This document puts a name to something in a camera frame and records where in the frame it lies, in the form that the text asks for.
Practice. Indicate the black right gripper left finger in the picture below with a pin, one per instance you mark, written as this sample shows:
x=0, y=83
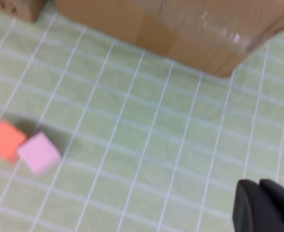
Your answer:
x=248, y=210

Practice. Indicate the green checked tablecloth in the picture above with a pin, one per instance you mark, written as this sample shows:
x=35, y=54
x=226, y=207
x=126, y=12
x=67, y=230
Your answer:
x=156, y=135

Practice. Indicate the taped cardboard box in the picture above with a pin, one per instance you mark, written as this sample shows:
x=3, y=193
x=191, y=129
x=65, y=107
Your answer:
x=180, y=26

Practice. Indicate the pink foam cube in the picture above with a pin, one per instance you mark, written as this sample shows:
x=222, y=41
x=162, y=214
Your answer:
x=39, y=152

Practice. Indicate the orange foam cube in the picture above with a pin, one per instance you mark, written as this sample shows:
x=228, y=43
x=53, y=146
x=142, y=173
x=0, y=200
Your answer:
x=4, y=141

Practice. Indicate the cardboard box with F2 print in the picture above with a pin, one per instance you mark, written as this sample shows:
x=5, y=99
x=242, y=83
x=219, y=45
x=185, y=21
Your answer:
x=18, y=8

